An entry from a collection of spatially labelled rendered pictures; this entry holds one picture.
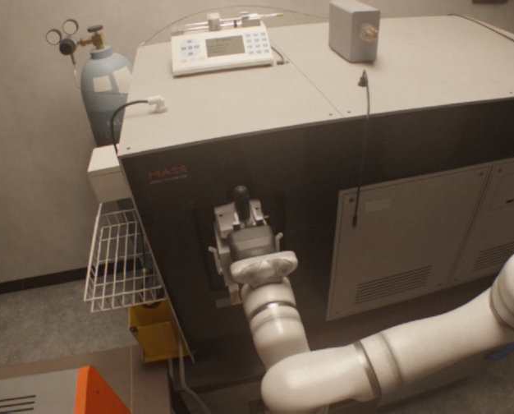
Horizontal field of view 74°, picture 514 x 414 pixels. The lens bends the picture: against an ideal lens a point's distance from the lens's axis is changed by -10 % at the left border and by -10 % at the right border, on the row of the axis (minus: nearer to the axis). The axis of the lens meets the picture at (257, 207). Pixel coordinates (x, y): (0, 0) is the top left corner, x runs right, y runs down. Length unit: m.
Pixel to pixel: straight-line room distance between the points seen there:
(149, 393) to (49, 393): 0.46
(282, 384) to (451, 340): 0.20
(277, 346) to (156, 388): 0.74
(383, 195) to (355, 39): 0.37
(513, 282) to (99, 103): 1.33
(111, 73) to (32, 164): 0.83
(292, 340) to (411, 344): 0.15
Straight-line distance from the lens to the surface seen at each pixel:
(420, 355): 0.46
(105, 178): 1.05
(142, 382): 1.21
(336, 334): 1.19
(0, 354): 2.53
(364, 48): 0.97
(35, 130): 2.00
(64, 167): 2.06
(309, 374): 0.44
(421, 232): 1.00
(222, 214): 0.71
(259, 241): 0.61
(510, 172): 1.06
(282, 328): 0.49
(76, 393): 0.76
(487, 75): 1.01
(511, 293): 0.49
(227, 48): 0.96
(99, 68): 1.45
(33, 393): 0.81
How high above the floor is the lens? 1.75
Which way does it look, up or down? 40 degrees down
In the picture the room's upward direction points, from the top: 5 degrees counter-clockwise
